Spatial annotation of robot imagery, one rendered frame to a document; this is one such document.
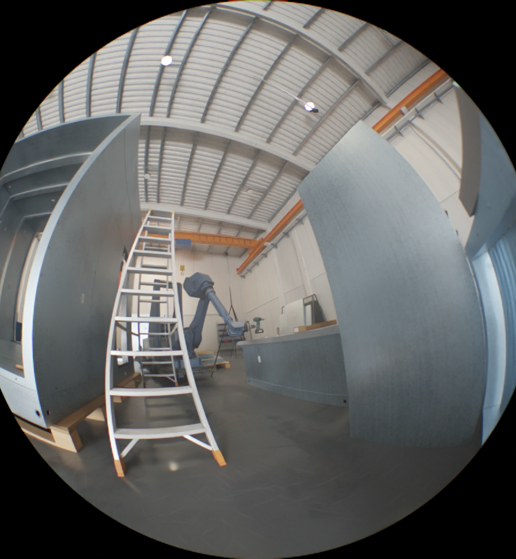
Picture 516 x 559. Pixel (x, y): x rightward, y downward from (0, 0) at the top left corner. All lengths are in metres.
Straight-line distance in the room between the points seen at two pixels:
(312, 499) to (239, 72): 8.12
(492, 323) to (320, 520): 0.90
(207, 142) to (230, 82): 2.88
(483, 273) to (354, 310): 0.64
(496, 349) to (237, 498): 1.13
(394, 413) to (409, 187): 0.92
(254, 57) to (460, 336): 7.64
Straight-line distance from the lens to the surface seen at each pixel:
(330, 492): 0.83
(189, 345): 3.18
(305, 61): 7.81
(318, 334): 1.34
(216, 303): 2.56
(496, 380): 1.01
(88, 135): 3.13
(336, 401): 1.49
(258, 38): 7.63
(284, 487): 0.87
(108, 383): 1.07
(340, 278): 0.87
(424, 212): 0.76
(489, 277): 0.90
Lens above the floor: 0.67
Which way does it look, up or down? 19 degrees up
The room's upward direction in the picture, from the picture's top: 9 degrees counter-clockwise
